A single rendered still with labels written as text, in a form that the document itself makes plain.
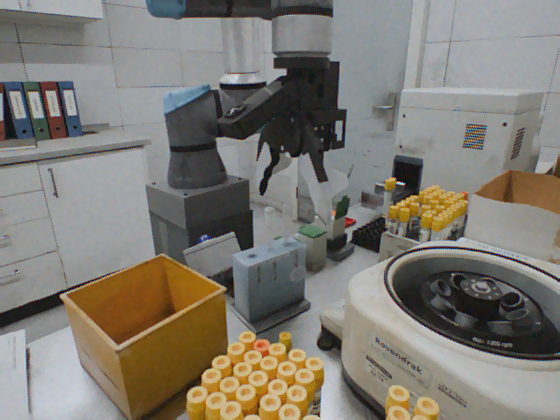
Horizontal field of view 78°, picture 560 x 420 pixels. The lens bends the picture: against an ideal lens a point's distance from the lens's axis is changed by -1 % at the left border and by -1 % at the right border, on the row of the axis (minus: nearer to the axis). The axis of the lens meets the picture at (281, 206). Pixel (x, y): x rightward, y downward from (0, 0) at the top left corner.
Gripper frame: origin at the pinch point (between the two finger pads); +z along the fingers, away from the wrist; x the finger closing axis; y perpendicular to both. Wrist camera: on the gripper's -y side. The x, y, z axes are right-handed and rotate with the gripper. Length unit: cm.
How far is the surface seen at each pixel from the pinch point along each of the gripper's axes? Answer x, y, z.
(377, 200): 13.7, 38.6, 10.4
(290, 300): -2.0, -0.8, 13.5
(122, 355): -7.5, -25.1, 6.2
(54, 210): 168, -20, 46
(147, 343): -7.0, -22.6, 6.5
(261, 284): -2.0, -5.9, 8.7
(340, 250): 5.2, 17.3, 13.8
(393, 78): 108, 169, -17
